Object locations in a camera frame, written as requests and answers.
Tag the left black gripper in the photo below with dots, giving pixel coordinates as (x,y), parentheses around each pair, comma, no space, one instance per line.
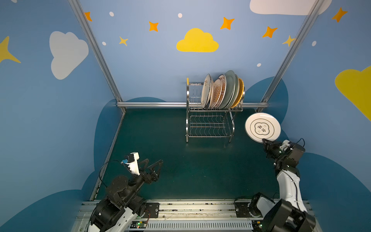
(146,175)

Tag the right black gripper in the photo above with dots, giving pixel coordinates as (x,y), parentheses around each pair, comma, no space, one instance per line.
(271,146)

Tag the white plate green lettered rim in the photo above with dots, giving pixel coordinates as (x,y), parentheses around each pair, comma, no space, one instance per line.
(232,98)

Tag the orange woven round plate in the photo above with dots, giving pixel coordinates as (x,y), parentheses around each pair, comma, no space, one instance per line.
(240,93)

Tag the white plate orange sunburst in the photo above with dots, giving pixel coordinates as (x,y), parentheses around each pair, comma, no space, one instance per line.
(222,77)

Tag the cream floral plate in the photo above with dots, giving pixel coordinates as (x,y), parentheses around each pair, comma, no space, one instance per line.
(205,91)

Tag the pale green flower plate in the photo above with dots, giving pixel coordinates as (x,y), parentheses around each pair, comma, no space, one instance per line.
(236,92)

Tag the grey-green plain plate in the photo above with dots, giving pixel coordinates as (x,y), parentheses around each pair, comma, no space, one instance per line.
(229,90)

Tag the dark blue round plate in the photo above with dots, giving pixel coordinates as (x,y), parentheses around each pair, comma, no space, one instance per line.
(207,106)

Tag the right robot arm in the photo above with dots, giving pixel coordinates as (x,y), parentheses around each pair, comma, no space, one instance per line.
(288,214)

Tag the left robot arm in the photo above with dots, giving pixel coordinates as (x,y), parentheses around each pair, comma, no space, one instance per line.
(122,204)

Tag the chrome two-tier dish rack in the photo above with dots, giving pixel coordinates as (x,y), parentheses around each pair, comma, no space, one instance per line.
(208,123)

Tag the left green circuit board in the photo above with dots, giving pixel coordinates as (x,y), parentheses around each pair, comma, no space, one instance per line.
(138,225)

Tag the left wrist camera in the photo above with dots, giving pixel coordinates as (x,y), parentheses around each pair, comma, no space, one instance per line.
(131,163)

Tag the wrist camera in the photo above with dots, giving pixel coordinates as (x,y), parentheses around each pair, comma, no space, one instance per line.
(131,163)
(286,144)

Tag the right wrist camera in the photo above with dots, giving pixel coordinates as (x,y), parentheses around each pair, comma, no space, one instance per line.
(286,144)

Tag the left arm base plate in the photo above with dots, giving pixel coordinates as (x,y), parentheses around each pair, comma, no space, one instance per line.
(151,210)

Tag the aluminium frame back bar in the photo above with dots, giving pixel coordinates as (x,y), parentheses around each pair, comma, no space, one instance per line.
(184,104)

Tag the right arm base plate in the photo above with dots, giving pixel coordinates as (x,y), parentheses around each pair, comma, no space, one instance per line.
(242,210)

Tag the right aluminium frame post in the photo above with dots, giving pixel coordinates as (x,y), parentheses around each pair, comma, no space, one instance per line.
(300,37)

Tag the aluminium frame post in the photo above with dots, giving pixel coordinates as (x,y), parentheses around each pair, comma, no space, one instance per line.
(81,17)
(300,37)

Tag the left aluminium frame post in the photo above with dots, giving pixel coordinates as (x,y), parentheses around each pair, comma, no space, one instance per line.
(81,17)

